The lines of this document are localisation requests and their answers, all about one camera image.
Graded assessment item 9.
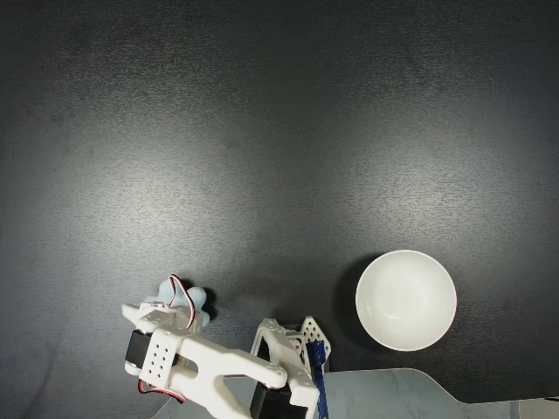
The skyblue plush doll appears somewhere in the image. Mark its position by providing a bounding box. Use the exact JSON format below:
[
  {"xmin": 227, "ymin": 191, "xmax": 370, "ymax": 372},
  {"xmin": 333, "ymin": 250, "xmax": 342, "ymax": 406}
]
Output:
[{"xmin": 157, "ymin": 276, "xmax": 217, "ymax": 328}]

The white bowl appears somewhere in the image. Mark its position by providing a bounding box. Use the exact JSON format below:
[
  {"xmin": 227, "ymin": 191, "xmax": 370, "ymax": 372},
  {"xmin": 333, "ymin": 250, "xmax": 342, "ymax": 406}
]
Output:
[{"xmin": 355, "ymin": 249, "xmax": 458, "ymax": 353}]

